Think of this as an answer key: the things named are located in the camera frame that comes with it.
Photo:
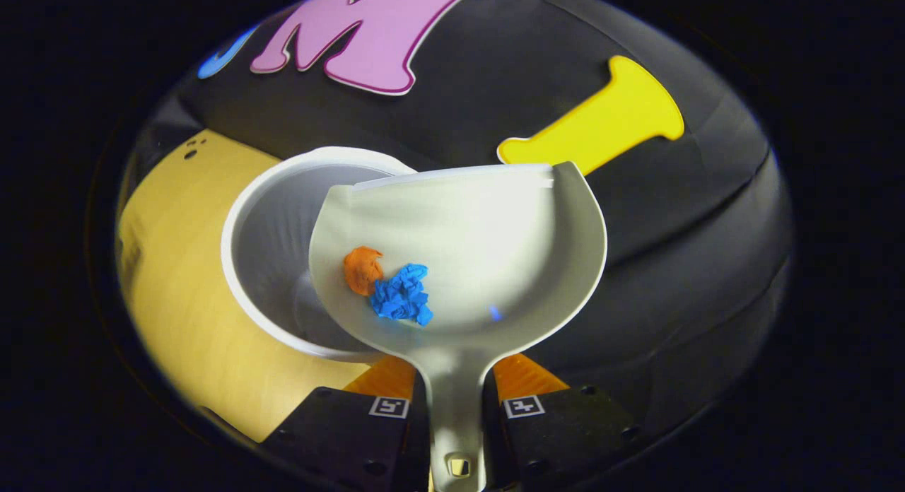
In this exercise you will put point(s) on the white ribbed garbage bin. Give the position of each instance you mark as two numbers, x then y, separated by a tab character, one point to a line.
276	244

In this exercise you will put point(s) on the orange paper trash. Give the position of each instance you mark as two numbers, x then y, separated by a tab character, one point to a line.
362	269

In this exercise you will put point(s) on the white plastic dustpan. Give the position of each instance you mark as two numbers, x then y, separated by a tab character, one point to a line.
495	252

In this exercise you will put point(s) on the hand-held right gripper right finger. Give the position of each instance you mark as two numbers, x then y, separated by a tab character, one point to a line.
565	435

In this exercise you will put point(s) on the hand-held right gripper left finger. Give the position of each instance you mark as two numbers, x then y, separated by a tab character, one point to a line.
339	435

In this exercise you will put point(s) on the blue paper trash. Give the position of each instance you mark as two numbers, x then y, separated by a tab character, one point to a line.
401	297

